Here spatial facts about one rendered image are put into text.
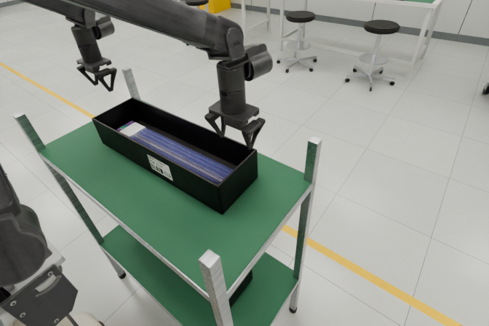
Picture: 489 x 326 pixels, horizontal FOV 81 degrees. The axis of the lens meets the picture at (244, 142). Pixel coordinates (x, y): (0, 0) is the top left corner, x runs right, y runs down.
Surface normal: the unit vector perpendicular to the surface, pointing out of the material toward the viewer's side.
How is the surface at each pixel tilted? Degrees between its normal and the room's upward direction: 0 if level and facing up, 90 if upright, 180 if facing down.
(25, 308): 90
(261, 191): 0
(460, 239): 0
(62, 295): 90
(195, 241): 0
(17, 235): 75
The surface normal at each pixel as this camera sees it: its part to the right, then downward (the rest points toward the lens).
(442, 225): -0.05, -0.78
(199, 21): 0.47, 0.15
